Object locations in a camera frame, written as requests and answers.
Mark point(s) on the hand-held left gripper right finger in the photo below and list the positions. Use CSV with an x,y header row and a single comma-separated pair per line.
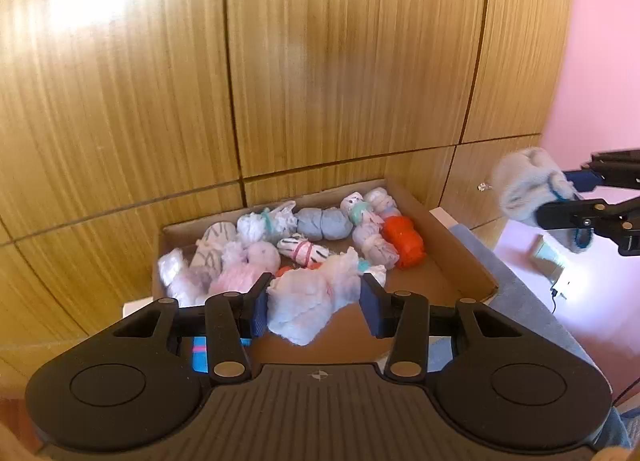
x,y
371,311

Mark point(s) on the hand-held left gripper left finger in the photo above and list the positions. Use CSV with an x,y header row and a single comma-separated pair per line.
x,y
259,316

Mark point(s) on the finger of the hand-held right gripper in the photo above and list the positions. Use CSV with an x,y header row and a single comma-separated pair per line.
x,y
582,180
570,216

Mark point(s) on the white sock bundle teal trim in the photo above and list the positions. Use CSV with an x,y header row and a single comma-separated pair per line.
x,y
375,273

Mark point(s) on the fluffy white sock bundle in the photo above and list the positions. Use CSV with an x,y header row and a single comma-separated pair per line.
x,y
305,301

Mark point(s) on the pale sock bundle blue band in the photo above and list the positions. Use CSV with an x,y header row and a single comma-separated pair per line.
x,y
520,186

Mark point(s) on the lavender sock ball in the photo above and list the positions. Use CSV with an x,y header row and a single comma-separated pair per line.
x,y
265,256

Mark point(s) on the lavender white sock bundle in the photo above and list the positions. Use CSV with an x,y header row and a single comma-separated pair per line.
x,y
375,246

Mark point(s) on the pale lavender sock bundle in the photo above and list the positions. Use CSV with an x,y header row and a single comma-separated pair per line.
x,y
192,283

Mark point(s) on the brown cardboard box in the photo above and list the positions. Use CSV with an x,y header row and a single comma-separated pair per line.
x,y
440,276

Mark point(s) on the large orange sock bundle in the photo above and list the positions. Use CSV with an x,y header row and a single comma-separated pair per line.
x,y
405,241

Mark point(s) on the green-striped white sock bundle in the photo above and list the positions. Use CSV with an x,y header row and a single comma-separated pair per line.
x,y
305,251

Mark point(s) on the grey-striped white sock bundle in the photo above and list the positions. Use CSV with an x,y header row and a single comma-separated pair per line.
x,y
215,241

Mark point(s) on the light blue sock bundle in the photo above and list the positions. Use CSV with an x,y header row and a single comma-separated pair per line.
x,y
325,223

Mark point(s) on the plain white sock bundle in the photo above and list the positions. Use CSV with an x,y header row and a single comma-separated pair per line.
x,y
171,266

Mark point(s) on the dotted white sock bundle teal band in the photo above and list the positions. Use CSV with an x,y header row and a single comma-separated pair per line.
x,y
357,208

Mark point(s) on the pastel-striped white sock bundle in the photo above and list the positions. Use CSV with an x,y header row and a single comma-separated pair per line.
x,y
382,201

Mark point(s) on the small pale green box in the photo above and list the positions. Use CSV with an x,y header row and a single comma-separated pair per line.
x,y
547,258

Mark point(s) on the blue sock bundle pink band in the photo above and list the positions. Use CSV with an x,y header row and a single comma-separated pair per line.
x,y
200,361

